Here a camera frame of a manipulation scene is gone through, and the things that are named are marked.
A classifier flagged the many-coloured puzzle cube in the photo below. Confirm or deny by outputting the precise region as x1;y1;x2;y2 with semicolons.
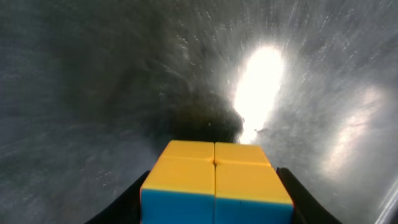
139;139;295;224

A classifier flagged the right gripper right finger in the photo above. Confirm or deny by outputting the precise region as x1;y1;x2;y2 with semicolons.
275;167;343;224

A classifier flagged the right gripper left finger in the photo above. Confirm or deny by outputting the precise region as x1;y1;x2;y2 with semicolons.
84;170;152;224

